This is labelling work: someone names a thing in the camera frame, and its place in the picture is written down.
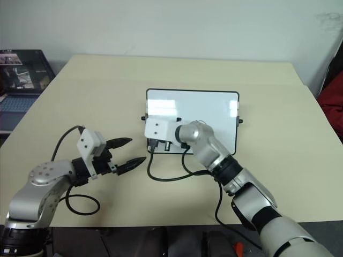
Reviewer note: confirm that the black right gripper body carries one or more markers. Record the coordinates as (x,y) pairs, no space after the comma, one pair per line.
(160,146)

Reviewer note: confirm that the red fabric item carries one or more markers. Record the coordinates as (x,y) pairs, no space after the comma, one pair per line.
(333,104)

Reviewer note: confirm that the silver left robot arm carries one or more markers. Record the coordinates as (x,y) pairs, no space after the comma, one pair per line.
(40,187)

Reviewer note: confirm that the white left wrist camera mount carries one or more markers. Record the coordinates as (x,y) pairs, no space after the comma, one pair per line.
(88,144)

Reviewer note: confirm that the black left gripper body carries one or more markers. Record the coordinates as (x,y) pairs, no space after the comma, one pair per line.
(103,163)

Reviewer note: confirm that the small black-framed whiteboard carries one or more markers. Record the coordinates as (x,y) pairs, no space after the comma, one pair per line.
(193,104)

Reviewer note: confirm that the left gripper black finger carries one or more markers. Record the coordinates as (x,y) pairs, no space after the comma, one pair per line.
(132,164)
(119,142)

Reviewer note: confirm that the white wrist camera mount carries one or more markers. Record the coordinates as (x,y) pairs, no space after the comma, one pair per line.
(88,144)
(158,129)

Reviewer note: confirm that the open dark laptop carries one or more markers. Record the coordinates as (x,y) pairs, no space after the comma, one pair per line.
(21,77)

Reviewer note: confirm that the black fabric item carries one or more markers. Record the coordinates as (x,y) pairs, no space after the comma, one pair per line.
(336,64)

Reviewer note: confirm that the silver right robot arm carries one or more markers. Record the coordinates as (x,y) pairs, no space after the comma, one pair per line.
(209,150)

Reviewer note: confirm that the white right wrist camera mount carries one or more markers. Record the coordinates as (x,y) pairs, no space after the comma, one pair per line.
(158,129)

